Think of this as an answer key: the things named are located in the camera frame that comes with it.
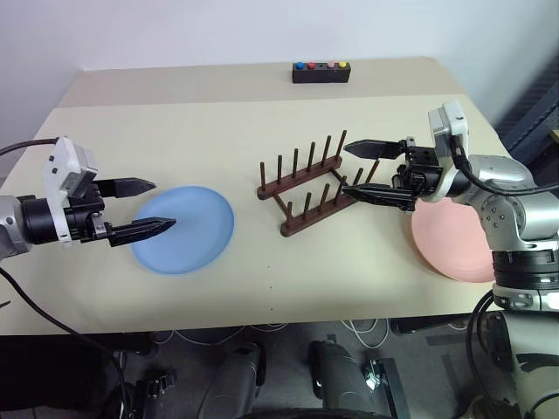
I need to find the black table crossbar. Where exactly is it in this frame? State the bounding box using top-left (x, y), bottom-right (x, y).
top-left (390, 314), bottom-right (475, 338)

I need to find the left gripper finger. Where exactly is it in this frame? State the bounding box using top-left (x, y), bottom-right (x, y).
top-left (93, 176), bottom-right (156, 200)
top-left (105, 216), bottom-right (177, 248)

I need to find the black button box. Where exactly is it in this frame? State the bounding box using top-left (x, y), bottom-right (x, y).
top-left (291, 60), bottom-right (352, 85)

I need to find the salmon red plate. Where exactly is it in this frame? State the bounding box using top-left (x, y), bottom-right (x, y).
top-left (410, 198), bottom-right (499, 283)

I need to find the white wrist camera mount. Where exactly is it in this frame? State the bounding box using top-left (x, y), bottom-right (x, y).
top-left (42, 136), bottom-right (98, 248)
top-left (418, 99), bottom-right (469, 203)

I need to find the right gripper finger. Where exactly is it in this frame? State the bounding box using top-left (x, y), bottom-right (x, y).
top-left (341, 182), bottom-right (417, 214)
top-left (342, 139), bottom-right (401, 161)

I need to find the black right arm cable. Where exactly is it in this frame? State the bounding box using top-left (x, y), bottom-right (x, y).
top-left (449, 133), bottom-right (559, 193)

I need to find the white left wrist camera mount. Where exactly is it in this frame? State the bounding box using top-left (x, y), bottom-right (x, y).
top-left (42, 136), bottom-right (98, 248)

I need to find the black hanging cable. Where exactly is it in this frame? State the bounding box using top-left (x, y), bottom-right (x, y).
top-left (465, 291), bottom-right (503, 396)
top-left (0, 266), bottom-right (132, 419)

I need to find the black metal table foot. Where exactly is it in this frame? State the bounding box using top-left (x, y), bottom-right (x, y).
top-left (361, 356), bottom-right (412, 419)

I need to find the white cable bundle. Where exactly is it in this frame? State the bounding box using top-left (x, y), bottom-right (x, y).
top-left (340, 319), bottom-right (392, 350)

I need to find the brown wooden dish rack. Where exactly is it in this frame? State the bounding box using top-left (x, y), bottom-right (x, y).
top-left (256, 129), bottom-right (381, 238)

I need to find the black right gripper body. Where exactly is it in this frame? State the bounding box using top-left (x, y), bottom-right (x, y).
top-left (391, 136), bottom-right (443, 207)

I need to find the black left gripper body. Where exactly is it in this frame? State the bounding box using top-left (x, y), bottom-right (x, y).
top-left (65, 182), bottom-right (110, 244)

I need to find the dark rounded shape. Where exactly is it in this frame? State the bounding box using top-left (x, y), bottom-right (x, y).
top-left (204, 342), bottom-right (268, 419)
top-left (307, 339), bottom-right (373, 419)

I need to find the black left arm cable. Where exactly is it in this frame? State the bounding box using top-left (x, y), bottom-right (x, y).
top-left (0, 137), bottom-right (61, 157)

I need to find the blue plate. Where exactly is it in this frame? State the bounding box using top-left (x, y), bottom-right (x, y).
top-left (130, 185), bottom-right (237, 276)

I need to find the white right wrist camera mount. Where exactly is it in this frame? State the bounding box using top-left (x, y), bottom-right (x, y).
top-left (418, 99), bottom-right (469, 203)

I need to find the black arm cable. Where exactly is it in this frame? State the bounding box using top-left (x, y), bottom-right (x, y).
top-left (449, 133), bottom-right (559, 193)
top-left (0, 137), bottom-right (61, 157)

